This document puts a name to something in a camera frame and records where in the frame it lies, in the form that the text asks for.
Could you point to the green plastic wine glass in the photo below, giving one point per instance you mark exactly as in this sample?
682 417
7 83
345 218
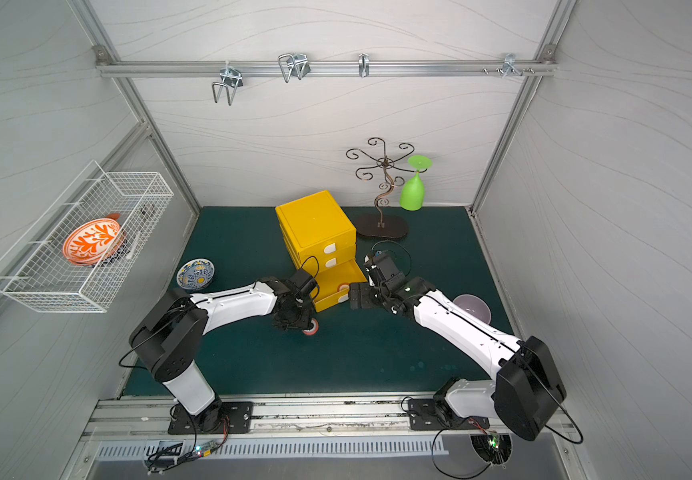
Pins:
413 192

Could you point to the orange white patterned bowl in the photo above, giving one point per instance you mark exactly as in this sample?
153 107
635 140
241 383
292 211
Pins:
93 242

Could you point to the aluminium top rail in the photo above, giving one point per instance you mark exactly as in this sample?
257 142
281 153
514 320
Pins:
319 68

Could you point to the metal single hook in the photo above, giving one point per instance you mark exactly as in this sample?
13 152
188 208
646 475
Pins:
363 65

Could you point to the purple grey bowl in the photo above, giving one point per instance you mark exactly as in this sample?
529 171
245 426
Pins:
475 306

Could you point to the metal double hook left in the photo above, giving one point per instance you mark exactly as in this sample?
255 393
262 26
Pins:
229 81

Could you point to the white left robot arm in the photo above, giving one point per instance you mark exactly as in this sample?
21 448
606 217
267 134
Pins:
169 337

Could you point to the metal hook right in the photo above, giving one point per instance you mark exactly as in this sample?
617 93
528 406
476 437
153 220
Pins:
509 68

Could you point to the metal double hook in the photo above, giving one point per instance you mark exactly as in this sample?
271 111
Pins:
294 65
229 81

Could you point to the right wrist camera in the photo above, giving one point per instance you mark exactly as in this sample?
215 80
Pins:
383 272

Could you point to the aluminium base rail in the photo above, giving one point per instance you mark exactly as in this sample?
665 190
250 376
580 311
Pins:
273 415

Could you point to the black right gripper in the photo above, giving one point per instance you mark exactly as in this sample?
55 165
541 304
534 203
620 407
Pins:
373 294

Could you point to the bronze scroll metal stand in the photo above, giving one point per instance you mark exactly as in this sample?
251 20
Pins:
381 225

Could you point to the yellow plastic drawer cabinet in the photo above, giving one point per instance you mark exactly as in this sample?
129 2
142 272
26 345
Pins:
321 238

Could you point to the white wire basket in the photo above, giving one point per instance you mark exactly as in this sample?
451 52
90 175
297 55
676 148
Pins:
35 274

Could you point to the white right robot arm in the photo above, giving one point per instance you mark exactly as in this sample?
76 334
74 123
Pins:
526 388

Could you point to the blue yellow patterned plate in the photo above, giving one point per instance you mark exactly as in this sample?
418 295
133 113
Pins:
195 275

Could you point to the metal double hook middle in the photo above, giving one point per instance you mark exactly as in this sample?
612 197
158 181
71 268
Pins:
294 65

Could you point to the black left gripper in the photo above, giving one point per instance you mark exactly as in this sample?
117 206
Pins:
292 318

